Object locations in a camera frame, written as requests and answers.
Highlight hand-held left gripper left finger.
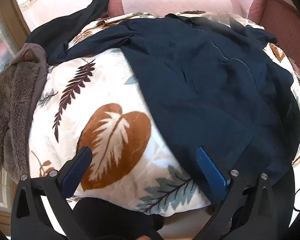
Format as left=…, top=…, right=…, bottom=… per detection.
left=11, top=146, right=97, bottom=240

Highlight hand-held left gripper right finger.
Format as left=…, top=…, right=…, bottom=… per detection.
left=192, top=146, right=282, bottom=240

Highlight navy blue zip jacket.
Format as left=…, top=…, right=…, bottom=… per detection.
left=47, top=14, right=300, bottom=188

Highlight person's black trousers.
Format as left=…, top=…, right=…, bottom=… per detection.
left=74, top=197, right=165, bottom=240

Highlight leaf printed fleece blanket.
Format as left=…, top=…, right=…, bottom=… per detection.
left=27, top=10, right=300, bottom=215

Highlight grey-brown fleece lined garment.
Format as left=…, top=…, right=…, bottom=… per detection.
left=0, top=42, right=49, bottom=183

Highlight black garment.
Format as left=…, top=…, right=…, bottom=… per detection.
left=26, top=0, right=115, bottom=55

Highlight wooden framed glass door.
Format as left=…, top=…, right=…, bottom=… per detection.
left=0, top=0, right=30, bottom=77

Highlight pink padded sofa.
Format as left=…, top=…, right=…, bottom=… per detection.
left=107, top=0, right=300, bottom=90

